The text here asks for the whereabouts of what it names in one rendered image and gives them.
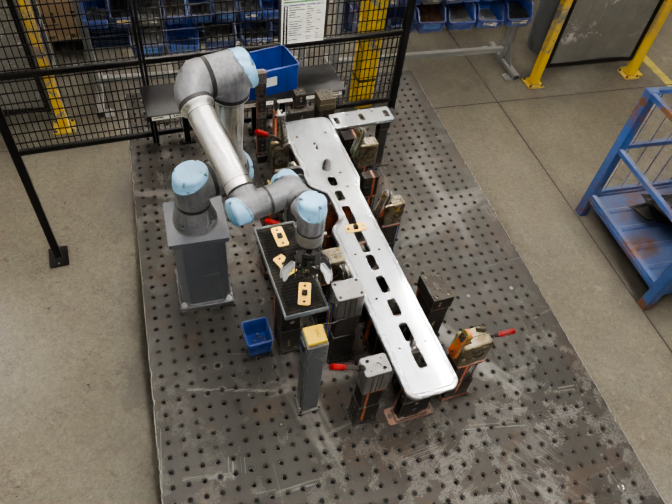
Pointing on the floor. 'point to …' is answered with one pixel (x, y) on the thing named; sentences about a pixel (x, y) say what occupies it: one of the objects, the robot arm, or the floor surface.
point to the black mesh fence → (58, 256)
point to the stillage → (638, 204)
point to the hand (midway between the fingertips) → (306, 277)
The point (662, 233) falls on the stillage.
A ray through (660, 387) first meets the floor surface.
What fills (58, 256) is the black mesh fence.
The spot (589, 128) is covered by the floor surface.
